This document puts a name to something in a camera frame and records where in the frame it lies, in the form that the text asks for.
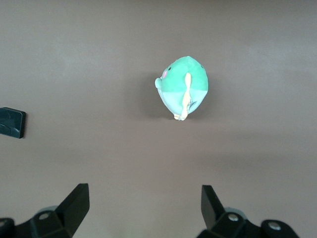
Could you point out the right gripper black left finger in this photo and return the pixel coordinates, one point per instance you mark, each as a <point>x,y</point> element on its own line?
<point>74,205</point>

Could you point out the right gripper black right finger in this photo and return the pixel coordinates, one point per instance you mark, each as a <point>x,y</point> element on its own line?
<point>210,208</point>

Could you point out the black smartphone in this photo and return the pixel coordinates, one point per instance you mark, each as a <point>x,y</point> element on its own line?
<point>11,121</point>

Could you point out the green dinosaur plush toy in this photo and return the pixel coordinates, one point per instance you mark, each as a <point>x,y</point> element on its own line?
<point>173,81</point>

